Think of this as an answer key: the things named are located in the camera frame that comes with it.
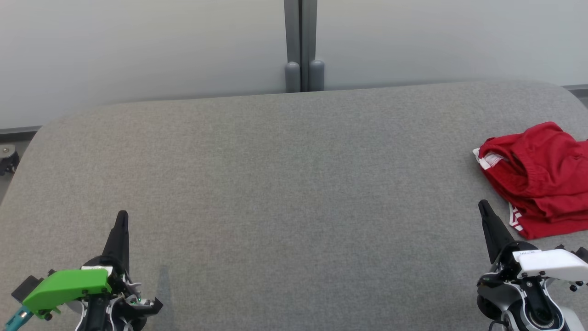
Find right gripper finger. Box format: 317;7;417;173
478;200;515;265

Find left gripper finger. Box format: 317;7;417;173
102;210;130;274

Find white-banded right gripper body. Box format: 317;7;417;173
477;240;588;292

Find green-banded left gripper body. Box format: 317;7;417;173
22;256;163;320

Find red jersey with white sleeves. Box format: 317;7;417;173
508;201;588;240

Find red shorts with white stripes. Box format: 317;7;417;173
473;121;588;219

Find black caster wheel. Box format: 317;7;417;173
0;143;20;177

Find left cable with teal plug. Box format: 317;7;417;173
4;306;34;331

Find grey partition post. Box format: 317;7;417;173
284;0;301;93
301;0;326;92

